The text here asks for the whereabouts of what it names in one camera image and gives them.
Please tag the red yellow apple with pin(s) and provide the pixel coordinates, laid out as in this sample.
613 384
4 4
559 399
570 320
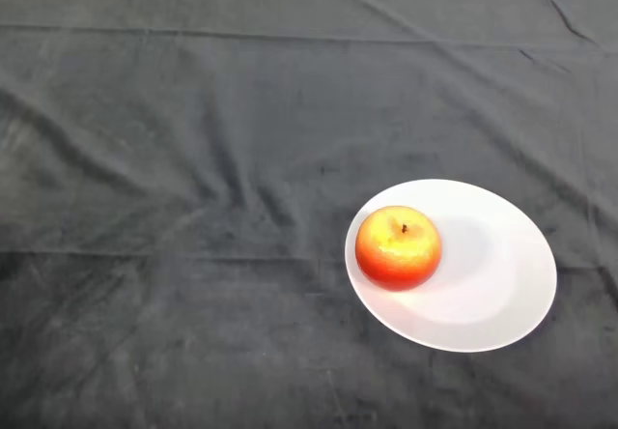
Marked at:
398 250

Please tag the white round plate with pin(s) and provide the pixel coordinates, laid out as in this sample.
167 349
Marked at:
483 284

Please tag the black cloth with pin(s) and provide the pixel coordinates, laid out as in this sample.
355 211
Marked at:
241 110

